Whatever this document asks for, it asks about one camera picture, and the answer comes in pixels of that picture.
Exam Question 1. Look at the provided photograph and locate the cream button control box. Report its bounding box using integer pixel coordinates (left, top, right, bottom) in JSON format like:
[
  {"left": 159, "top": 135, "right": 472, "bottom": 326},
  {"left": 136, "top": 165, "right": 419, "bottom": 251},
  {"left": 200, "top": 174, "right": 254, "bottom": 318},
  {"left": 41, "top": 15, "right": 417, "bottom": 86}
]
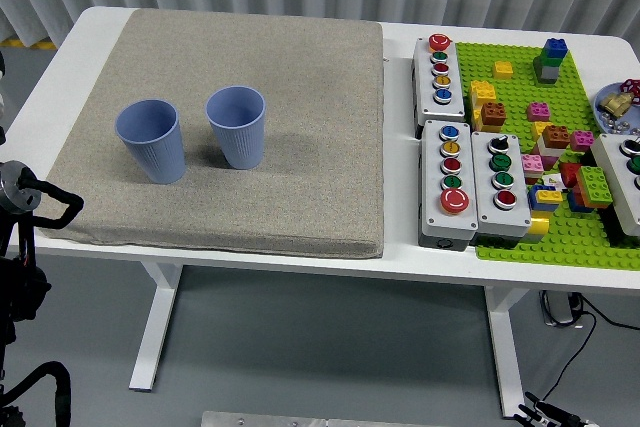
[{"left": 589, "top": 132, "right": 640, "bottom": 239}]

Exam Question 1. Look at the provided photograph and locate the white toy brick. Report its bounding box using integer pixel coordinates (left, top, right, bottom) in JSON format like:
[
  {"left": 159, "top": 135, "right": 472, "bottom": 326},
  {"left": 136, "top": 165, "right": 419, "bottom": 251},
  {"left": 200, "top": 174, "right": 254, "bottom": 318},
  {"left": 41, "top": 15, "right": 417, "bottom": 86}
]
[{"left": 532, "top": 139, "right": 564, "bottom": 161}]

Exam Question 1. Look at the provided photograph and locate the pale blue dish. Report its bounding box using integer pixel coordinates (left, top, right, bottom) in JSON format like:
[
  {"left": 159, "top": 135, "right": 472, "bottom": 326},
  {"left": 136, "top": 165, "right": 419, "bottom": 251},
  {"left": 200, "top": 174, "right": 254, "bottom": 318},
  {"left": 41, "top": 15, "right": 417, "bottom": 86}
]
[{"left": 593, "top": 82, "right": 640, "bottom": 134}]

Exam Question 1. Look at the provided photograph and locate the green studded baseplate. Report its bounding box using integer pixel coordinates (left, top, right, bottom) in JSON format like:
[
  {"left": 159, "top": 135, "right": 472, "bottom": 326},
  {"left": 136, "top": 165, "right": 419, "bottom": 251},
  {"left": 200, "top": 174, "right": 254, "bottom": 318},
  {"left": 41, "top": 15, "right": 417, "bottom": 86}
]
[{"left": 454, "top": 41, "right": 640, "bottom": 272}]

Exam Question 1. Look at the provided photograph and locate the grey box with black selector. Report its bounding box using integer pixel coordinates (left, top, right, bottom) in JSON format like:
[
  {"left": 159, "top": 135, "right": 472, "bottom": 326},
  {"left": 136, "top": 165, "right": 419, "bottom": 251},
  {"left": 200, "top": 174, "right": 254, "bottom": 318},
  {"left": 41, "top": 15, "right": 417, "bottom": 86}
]
[{"left": 471, "top": 130, "right": 533, "bottom": 248}]

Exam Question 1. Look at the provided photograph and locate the large green toy brick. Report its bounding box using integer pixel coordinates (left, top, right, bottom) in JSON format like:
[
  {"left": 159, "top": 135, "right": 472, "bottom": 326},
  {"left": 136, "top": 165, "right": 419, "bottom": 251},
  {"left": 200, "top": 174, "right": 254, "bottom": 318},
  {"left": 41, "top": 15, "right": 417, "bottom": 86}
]
[{"left": 575, "top": 165, "right": 615, "bottom": 207}]

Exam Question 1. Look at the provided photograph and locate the blue ribbed plastic cup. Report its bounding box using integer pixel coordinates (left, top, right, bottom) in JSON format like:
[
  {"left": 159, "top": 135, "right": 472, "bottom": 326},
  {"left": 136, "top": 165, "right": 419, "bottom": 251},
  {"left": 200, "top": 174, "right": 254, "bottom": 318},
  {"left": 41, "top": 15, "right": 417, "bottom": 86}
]
[
  {"left": 114, "top": 99, "right": 187, "bottom": 185},
  {"left": 205, "top": 85, "right": 266, "bottom": 171}
]

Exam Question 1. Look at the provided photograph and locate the black power cable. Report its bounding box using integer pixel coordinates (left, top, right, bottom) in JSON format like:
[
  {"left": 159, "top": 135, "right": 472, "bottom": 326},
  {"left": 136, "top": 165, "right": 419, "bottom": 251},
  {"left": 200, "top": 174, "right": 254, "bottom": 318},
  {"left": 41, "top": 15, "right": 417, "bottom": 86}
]
[{"left": 529, "top": 291, "right": 640, "bottom": 411}]

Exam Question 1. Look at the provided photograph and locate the grey-brown fabric mat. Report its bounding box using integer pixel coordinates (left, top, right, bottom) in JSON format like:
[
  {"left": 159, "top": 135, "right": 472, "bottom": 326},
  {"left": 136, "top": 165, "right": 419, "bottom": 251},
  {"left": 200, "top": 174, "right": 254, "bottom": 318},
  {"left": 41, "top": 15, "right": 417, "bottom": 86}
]
[{"left": 37, "top": 7, "right": 385, "bottom": 259}]

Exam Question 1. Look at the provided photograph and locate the white table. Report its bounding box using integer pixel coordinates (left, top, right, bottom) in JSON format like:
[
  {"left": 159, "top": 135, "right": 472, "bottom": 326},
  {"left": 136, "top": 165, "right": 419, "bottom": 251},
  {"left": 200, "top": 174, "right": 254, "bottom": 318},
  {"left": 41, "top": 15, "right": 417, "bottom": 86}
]
[{"left": 3, "top": 5, "right": 640, "bottom": 419}]

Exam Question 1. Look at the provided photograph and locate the brown toy brick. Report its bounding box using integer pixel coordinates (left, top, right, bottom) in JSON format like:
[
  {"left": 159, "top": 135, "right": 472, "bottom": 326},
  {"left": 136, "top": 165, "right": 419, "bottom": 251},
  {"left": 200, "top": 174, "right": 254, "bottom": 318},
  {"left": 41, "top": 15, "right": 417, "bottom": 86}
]
[
  {"left": 480, "top": 101, "right": 508, "bottom": 127},
  {"left": 542, "top": 125, "right": 571, "bottom": 149}
]

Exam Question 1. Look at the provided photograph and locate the blue toy brick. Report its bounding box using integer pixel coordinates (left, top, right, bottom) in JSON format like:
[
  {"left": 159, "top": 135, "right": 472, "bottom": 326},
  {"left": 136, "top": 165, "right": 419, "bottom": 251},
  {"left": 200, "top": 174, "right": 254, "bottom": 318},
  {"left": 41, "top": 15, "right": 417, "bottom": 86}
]
[
  {"left": 543, "top": 37, "right": 570, "bottom": 59},
  {"left": 528, "top": 183, "right": 561, "bottom": 213}
]

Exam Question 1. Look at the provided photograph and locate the grey five-button control box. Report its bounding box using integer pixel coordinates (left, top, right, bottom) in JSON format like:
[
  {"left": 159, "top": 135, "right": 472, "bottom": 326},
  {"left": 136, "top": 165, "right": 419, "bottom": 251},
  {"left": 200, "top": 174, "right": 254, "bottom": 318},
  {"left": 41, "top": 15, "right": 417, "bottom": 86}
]
[
  {"left": 418, "top": 119, "right": 480, "bottom": 250},
  {"left": 411, "top": 33, "right": 468, "bottom": 139}
]

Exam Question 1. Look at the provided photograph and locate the brass pipe fitting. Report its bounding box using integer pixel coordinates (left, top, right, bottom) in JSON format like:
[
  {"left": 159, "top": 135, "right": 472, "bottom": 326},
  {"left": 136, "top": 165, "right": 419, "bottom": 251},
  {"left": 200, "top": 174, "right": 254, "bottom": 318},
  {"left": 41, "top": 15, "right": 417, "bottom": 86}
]
[{"left": 599, "top": 91, "right": 632, "bottom": 116}]

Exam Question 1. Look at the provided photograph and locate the red toy brick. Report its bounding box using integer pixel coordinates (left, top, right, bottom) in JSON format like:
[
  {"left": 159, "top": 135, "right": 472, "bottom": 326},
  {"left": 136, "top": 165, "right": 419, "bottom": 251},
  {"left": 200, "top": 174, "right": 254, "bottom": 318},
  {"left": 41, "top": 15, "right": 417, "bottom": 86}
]
[{"left": 558, "top": 161, "right": 584, "bottom": 189}]

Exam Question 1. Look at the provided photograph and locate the grey power strip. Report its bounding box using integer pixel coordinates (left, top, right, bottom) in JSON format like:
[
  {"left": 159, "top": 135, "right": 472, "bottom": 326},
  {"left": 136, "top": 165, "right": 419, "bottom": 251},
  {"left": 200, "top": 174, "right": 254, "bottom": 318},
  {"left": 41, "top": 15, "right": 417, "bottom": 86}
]
[{"left": 538, "top": 289, "right": 584, "bottom": 328}]

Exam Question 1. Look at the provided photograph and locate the grey toy brick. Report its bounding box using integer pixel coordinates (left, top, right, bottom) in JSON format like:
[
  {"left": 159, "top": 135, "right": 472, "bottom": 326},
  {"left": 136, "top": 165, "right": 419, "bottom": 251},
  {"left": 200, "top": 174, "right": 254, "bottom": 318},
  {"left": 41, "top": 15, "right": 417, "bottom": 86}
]
[{"left": 532, "top": 57, "right": 560, "bottom": 85}]

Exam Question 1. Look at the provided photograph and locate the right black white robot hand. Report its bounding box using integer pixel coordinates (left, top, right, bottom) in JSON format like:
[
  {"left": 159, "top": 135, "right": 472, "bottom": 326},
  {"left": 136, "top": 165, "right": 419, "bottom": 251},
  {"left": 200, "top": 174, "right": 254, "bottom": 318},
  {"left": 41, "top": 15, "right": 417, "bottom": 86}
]
[{"left": 514, "top": 390, "right": 596, "bottom": 427}]

